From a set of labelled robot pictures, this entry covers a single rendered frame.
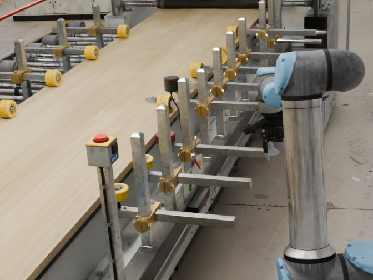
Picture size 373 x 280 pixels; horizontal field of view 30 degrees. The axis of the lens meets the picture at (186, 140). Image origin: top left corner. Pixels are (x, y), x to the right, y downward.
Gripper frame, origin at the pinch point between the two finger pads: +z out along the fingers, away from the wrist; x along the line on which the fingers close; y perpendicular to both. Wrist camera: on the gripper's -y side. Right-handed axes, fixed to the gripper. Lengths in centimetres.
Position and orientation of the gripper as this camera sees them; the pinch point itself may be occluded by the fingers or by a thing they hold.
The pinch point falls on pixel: (266, 158)
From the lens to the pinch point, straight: 277.0
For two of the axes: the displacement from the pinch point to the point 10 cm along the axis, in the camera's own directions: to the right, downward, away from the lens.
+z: 0.8, 9.2, 3.8
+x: 3.0, -3.8, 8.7
